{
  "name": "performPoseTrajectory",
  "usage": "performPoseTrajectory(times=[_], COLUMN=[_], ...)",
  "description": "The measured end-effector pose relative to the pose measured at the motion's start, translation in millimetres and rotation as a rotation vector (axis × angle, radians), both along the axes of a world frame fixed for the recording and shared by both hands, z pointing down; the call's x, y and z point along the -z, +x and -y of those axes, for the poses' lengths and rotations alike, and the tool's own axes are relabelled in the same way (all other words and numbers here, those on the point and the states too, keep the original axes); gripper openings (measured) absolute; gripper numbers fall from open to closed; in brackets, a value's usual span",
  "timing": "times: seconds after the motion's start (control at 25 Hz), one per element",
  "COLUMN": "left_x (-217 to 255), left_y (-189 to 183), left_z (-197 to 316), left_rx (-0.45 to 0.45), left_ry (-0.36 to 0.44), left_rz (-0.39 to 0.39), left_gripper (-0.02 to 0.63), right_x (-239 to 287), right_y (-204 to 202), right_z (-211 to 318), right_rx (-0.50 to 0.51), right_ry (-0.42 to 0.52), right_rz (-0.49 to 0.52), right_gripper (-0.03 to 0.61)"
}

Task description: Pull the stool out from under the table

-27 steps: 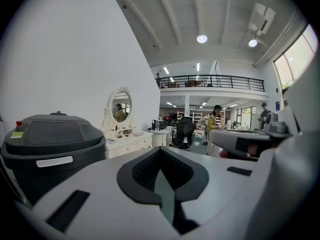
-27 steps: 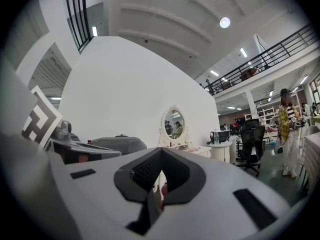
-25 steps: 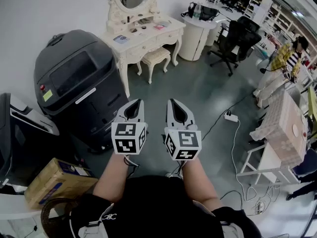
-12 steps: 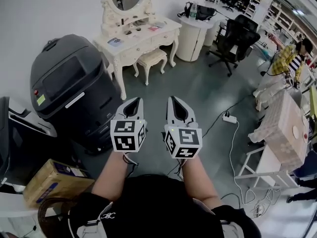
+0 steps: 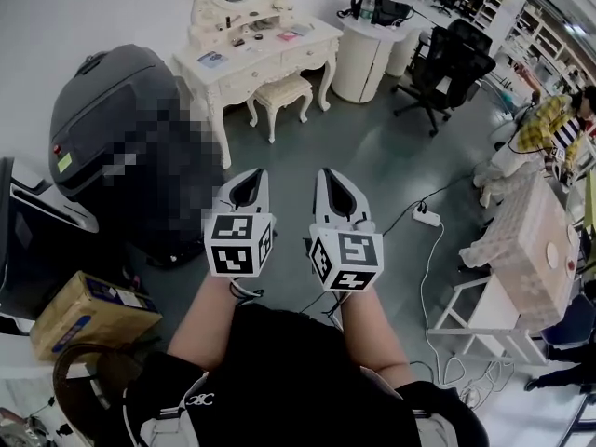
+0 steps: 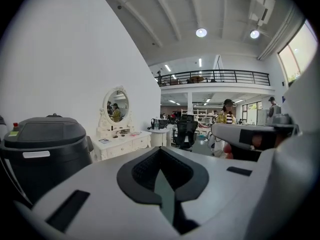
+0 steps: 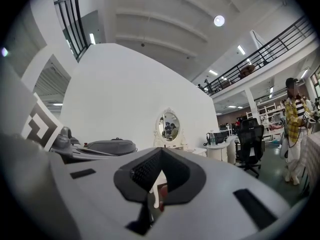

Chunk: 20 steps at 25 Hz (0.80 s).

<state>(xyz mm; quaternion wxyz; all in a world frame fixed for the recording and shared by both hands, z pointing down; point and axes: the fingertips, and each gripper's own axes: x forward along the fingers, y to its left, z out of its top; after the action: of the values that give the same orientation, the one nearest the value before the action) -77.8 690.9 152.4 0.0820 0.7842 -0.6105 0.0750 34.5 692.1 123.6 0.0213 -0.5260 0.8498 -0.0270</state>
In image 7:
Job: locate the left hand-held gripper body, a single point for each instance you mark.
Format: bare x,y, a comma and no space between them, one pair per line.
40,124

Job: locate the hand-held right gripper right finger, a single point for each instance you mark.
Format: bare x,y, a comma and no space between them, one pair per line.
215,204

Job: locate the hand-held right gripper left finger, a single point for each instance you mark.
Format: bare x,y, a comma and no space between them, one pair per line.
95,199

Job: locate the red stool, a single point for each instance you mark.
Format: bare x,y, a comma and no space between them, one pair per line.
163,199

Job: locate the white round table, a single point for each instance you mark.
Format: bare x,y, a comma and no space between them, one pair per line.
222,150

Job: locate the grey bag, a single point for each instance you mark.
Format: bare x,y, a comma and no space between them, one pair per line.
112,145

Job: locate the white dressing table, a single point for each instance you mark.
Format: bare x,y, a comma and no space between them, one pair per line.
186,149

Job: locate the clear water bottle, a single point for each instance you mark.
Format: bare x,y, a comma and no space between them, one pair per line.
212,139

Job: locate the black bag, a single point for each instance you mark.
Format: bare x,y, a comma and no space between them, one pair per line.
220,137

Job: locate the black office chair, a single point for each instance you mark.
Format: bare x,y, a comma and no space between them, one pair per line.
250,140

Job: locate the white oval vanity mirror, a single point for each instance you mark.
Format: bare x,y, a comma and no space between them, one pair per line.
170,127

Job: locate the ceiling tube light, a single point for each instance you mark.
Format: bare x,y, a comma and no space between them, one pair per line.
241,49
92,38

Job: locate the white shelving unit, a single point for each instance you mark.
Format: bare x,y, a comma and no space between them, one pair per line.
266,111

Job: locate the black balcony railing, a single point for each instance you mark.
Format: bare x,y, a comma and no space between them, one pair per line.
262,56
71,21

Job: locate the round ceiling lamp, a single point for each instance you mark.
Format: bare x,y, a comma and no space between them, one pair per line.
219,20

